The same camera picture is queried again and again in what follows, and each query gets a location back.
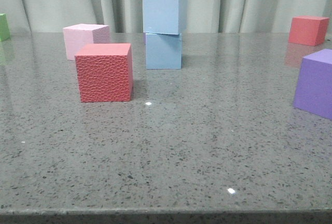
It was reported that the grey pleated curtain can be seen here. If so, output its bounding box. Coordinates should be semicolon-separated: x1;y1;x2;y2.
1;0;331;33

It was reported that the pink foam cube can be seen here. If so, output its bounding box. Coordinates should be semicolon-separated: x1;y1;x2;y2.
63;23;110;61

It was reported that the textured light blue foam cube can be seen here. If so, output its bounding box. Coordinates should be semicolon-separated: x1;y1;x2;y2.
143;0;188;35

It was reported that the near purple foam cube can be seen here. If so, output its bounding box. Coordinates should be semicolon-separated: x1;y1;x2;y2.
293;49;331;119

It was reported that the green foam cube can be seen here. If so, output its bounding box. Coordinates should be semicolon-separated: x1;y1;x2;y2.
0;13;10;41

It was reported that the far red foam cube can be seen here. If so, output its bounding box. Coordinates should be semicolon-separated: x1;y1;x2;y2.
288;16;329;46

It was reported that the near textured red foam cube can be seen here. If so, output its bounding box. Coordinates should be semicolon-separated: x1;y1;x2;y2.
75;43;133;103

